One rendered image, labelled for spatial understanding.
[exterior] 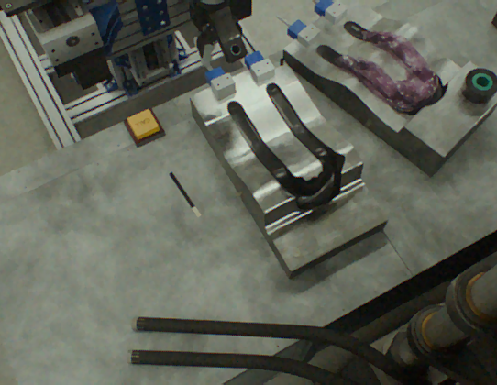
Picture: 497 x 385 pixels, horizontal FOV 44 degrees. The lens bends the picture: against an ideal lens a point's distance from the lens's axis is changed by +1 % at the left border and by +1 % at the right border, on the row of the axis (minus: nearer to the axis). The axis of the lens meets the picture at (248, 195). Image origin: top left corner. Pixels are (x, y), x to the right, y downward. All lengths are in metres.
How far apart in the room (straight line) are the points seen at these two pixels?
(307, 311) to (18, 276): 0.67
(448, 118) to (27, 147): 1.68
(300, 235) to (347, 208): 0.13
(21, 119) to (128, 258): 1.33
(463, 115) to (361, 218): 0.35
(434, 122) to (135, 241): 0.76
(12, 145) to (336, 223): 1.57
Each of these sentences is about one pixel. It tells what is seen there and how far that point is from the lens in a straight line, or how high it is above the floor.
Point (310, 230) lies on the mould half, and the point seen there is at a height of 0.86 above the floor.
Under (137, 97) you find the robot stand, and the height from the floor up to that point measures 0.21.
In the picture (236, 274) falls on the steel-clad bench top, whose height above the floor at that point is 0.80.
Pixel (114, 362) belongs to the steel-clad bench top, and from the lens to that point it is 1.42.
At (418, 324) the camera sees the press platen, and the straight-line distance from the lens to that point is 1.20.
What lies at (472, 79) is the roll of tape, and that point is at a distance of 1.59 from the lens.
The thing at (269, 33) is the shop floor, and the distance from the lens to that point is 2.79.
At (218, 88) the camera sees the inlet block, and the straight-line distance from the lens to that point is 1.51.
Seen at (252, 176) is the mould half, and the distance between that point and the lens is 1.40.
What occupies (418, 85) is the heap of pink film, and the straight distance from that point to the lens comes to 1.60.
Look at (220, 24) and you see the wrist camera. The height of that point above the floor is 1.17.
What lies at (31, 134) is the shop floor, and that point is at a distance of 2.65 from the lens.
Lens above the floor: 2.18
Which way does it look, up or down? 66 degrees down
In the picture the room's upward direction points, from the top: straight up
